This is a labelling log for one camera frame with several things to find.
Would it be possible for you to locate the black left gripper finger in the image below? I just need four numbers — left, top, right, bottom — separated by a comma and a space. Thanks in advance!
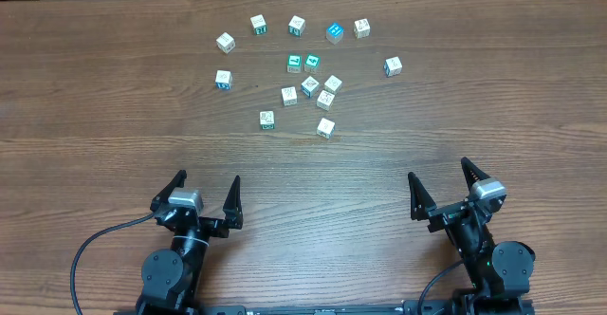
223, 176, 244, 230
150, 170, 187, 212

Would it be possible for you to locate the wooden block blue side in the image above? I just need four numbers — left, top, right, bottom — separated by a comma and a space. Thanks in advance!
383, 56, 403, 77
215, 70, 233, 90

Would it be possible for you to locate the wooden block blue side left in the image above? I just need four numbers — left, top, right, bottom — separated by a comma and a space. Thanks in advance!
215, 70, 233, 90

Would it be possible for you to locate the wooden block black drawing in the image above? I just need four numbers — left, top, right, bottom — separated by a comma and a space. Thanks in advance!
354, 19, 371, 39

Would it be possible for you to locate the wooden block diamond drawing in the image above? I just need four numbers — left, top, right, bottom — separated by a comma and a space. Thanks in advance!
301, 76, 320, 99

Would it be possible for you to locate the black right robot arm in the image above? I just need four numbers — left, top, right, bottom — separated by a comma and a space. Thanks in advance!
403, 157, 536, 315

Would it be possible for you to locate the wooden block yellow side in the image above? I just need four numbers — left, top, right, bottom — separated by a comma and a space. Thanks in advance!
317, 90, 335, 111

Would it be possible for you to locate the wooden block green letter side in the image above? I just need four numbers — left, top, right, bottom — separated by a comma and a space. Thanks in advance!
250, 14, 267, 35

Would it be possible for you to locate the blue top wooden block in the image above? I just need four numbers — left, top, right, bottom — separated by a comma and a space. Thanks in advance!
325, 23, 344, 45

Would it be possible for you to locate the wooden block teal side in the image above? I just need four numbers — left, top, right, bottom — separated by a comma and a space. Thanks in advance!
288, 15, 305, 37

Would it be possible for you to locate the wooden block blue side right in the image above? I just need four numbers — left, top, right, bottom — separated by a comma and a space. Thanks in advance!
383, 56, 403, 77

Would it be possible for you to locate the green top block number 4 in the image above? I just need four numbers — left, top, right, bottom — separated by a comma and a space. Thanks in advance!
304, 53, 321, 74

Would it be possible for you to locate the wooden block green bottom side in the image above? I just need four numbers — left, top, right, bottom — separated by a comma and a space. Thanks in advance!
260, 111, 275, 130

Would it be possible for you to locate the plain wooden block far left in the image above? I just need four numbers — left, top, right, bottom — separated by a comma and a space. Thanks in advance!
216, 32, 235, 54

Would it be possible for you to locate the green top block letter L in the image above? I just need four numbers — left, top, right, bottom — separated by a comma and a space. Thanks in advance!
286, 54, 303, 73

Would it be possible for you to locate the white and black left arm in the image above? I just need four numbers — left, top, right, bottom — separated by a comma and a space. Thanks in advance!
135, 170, 244, 314

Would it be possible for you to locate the wooden block oval drawing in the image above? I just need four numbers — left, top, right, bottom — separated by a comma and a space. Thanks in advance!
323, 75, 342, 94

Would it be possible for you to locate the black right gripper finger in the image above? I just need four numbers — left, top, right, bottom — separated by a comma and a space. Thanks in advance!
461, 157, 490, 192
408, 172, 436, 221

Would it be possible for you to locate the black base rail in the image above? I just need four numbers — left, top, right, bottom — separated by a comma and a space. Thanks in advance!
113, 298, 536, 315

